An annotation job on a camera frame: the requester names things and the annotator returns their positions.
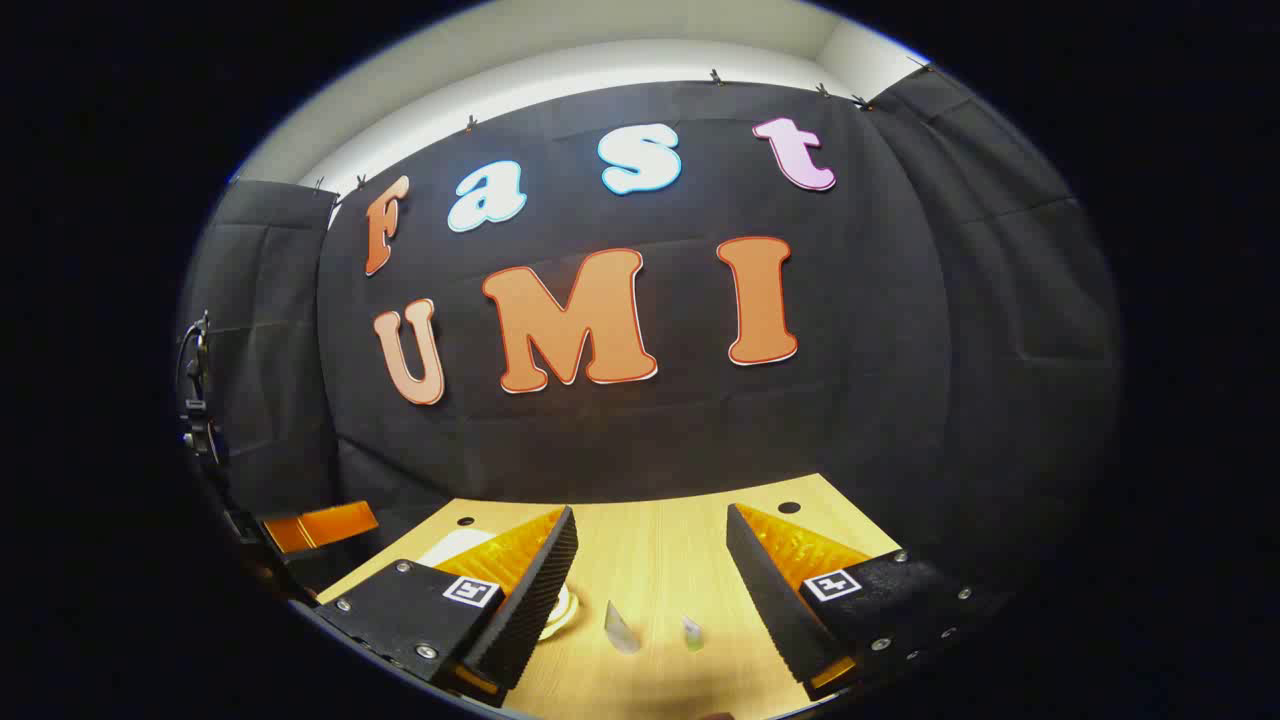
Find light green small suitcase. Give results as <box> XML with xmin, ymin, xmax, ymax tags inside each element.
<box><xmin>415</xmin><ymin>527</ymin><xmax>582</xmax><ymax>642</ymax></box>

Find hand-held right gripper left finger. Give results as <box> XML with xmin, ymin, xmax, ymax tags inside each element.
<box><xmin>315</xmin><ymin>505</ymin><xmax>579</xmax><ymax>709</ymax></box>

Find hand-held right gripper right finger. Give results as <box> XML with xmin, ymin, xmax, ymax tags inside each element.
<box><xmin>726</xmin><ymin>503</ymin><xmax>1006</xmax><ymax>701</ymax></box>

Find white skin care tube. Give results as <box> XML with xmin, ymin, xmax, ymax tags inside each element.
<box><xmin>604</xmin><ymin>599</ymin><xmax>642</xmax><ymax>655</ymax></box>

